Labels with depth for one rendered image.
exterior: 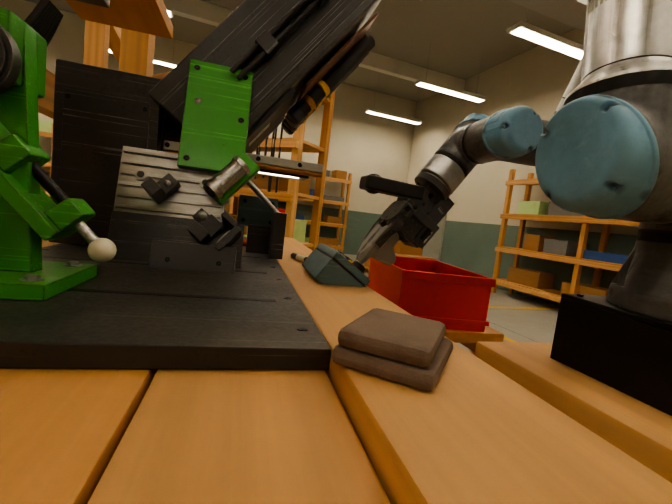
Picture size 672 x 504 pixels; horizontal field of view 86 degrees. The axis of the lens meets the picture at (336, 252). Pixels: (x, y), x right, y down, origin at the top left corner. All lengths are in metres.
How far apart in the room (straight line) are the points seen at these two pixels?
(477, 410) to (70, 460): 0.23
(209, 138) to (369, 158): 9.96
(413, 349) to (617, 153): 0.27
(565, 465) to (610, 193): 0.27
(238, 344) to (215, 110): 0.52
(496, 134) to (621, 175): 0.25
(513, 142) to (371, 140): 10.13
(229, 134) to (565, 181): 0.55
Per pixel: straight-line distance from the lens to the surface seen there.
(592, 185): 0.44
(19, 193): 0.49
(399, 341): 0.27
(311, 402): 0.28
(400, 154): 11.10
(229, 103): 0.76
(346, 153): 10.37
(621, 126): 0.43
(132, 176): 0.74
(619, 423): 0.48
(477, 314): 0.86
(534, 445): 0.25
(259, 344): 0.32
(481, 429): 0.25
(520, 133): 0.64
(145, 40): 1.64
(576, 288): 6.15
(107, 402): 0.29
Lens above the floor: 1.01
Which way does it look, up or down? 5 degrees down
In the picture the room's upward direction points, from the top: 7 degrees clockwise
